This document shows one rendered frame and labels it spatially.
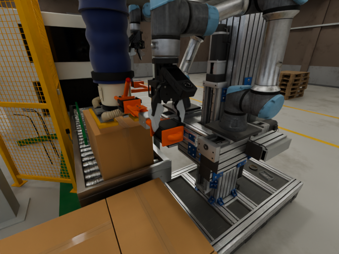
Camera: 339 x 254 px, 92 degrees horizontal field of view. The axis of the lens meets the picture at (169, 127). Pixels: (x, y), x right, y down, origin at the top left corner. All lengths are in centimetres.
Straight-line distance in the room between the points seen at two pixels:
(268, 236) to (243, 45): 153
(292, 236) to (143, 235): 134
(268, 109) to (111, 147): 94
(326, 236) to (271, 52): 172
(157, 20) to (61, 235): 109
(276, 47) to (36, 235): 142
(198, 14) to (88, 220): 111
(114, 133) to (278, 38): 98
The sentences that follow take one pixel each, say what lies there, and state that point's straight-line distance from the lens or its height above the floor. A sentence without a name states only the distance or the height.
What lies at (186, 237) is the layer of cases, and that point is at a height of 54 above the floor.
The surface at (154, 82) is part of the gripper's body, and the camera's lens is 48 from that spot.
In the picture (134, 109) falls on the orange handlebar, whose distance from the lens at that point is 69.
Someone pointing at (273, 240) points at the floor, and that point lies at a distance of 186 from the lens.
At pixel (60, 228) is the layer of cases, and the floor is 54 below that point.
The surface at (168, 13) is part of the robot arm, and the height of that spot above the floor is 150.
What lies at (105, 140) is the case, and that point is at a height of 90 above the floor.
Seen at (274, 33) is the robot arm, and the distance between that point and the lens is 79.
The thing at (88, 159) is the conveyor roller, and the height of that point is 54.
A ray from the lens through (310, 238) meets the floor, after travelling 204.
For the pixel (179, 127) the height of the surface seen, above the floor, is 121.
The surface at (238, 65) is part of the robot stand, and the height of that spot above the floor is 135.
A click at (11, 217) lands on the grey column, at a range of 226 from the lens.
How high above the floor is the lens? 141
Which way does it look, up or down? 24 degrees down
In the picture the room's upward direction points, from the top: straight up
